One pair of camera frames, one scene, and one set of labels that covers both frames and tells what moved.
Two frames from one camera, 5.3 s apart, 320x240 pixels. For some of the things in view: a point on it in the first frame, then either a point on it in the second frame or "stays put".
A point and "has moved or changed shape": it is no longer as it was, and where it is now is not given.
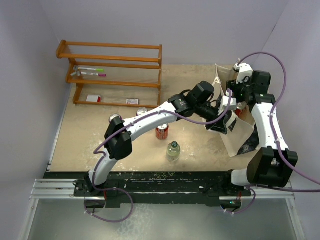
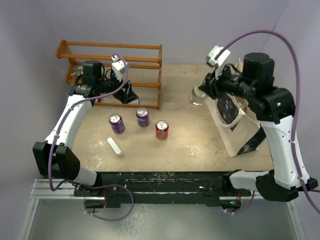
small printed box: x=132 y=101 stays put
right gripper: x=234 y=87 to x=215 y=90
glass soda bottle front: x=173 y=151 has moved or changed shape
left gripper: x=219 y=126 to x=122 y=95
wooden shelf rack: x=116 y=74 stays put
